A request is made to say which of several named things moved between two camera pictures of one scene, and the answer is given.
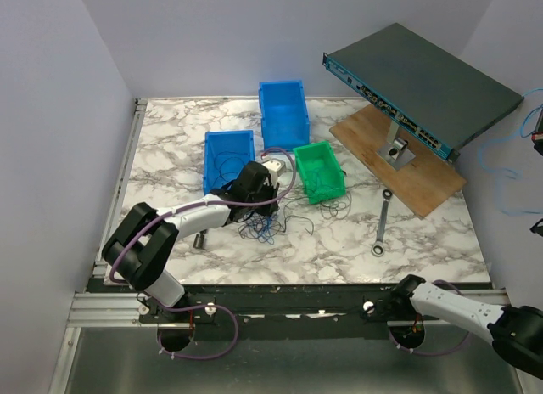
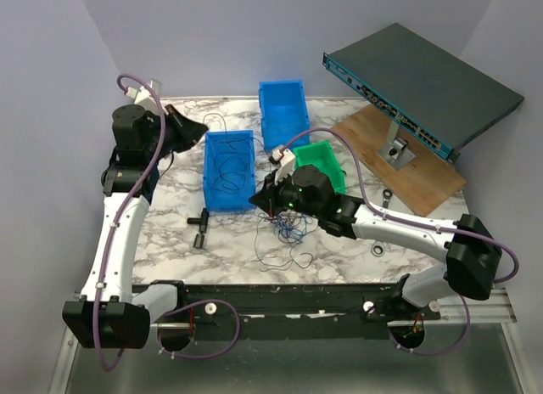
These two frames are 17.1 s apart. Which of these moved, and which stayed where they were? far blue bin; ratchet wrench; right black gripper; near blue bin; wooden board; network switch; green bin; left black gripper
Moved: right black gripper; left black gripper
Stayed: near blue bin; green bin; far blue bin; ratchet wrench; network switch; wooden board
